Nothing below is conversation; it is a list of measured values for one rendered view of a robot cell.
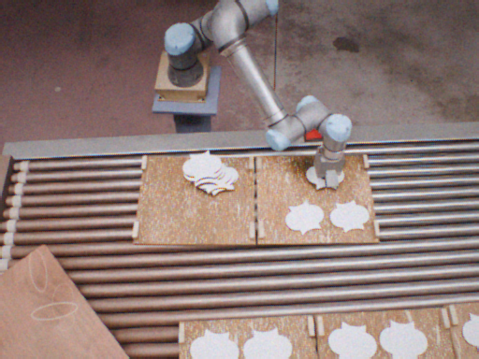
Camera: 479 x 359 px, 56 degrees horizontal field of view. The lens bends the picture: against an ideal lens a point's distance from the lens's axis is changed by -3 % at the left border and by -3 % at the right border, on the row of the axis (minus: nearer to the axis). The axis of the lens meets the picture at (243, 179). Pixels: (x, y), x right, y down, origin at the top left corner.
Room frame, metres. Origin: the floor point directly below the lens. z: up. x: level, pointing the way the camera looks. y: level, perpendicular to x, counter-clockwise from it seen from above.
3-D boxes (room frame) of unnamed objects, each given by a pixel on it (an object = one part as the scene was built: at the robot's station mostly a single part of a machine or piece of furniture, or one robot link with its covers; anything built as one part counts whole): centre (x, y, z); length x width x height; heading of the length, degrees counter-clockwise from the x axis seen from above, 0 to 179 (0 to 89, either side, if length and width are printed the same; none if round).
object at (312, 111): (0.94, -0.22, 1.20); 0.11 x 0.11 x 0.08; 38
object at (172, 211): (0.78, 0.17, 0.93); 0.41 x 0.35 x 0.02; 90
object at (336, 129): (0.87, -0.29, 1.21); 0.09 x 0.08 x 0.11; 38
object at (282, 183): (0.79, -0.25, 0.93); 0.41 x 0.35 x 0.02; 90
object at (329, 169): (0.85, -0.29, 1.05); 0.12 x 0.09 x 0.16; 7
